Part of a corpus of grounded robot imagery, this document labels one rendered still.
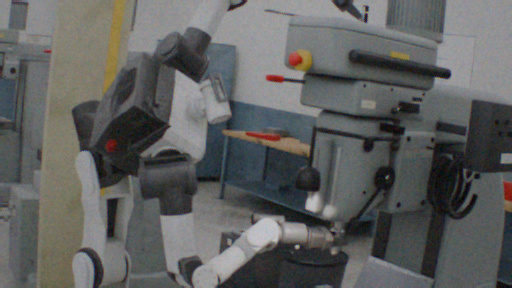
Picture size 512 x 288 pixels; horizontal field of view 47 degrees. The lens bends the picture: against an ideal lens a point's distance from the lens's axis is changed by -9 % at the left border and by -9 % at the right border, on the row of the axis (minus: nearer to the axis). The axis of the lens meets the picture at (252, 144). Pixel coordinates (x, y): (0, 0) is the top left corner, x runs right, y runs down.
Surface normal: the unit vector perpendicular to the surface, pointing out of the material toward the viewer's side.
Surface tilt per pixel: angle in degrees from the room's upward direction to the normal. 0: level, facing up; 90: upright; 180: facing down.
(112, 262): 81
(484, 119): 90
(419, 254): 90
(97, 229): 90
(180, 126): 58
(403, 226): 90
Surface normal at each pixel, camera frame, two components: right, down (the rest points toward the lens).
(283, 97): -0.79, -0.02
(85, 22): 0.60, 0.17
